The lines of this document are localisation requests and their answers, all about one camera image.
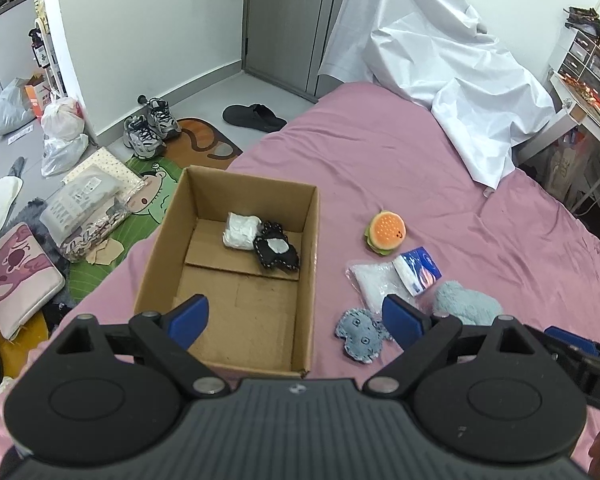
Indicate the brown paper bag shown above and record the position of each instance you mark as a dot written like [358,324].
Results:
[565,162]

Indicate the black slipper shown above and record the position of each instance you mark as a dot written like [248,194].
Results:
[252,116]

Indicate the grey white sneaker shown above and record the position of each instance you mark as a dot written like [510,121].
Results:
[141,137]
[164,117]

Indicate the drawer organizer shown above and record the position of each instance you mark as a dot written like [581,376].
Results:
[587,62]

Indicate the orange cat floor mat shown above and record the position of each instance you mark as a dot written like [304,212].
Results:
[205,137]

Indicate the grey door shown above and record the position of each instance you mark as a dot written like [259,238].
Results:
[290,20]

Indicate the burger plush toy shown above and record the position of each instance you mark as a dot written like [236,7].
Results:
[386,230]

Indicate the green cartoon floor mat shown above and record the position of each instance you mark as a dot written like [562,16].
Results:
[145,190]

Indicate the leopard print packet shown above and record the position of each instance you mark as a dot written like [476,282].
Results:
[92,232]

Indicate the beige dotted fabric pack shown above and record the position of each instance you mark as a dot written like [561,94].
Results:
[107,162]

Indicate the grey sock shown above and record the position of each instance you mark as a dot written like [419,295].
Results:
[16,166]

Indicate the clear bag of white stuffing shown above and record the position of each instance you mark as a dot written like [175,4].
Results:
[375,280]

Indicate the clear packet with label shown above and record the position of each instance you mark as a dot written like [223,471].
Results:
[80,200]

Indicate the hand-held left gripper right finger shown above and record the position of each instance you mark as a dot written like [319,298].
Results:
[402,320]

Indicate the grey kitchen cabinet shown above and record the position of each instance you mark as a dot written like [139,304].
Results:
[5,45]

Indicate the white desk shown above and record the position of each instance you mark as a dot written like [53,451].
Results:
[587,112]

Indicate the pink bed sheet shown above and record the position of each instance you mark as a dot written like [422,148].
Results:
[380,170]

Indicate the brown cardboard box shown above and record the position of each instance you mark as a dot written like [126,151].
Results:
[240,305]

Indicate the clear plastic bag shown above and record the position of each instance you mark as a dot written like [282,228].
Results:
[62,154]

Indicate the pink cartoon cushion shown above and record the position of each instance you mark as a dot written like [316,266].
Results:
[15,275]

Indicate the white plastic bag red print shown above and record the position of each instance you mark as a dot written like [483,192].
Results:
[62,117]

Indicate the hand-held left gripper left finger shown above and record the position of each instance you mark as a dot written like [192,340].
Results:
[190,317]

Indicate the grey plastic bag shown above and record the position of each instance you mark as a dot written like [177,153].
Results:
[7,110]

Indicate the black spray bottle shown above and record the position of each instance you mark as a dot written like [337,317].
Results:
[40,50]

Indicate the white cover sheet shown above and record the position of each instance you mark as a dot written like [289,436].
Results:
[430,50]

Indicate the light blue fluffy plush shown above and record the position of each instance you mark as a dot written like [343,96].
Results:
[467,302]

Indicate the small blue-grey plush toy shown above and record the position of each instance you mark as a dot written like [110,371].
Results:
[360,335]

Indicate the white folded cloth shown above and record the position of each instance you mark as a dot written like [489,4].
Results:
[241,230]

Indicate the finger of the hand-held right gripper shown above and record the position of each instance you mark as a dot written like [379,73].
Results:
[572,336]

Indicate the orange carton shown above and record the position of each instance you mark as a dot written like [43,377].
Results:
[36,94]

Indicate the black plush toy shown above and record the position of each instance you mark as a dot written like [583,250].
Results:
[276,252]

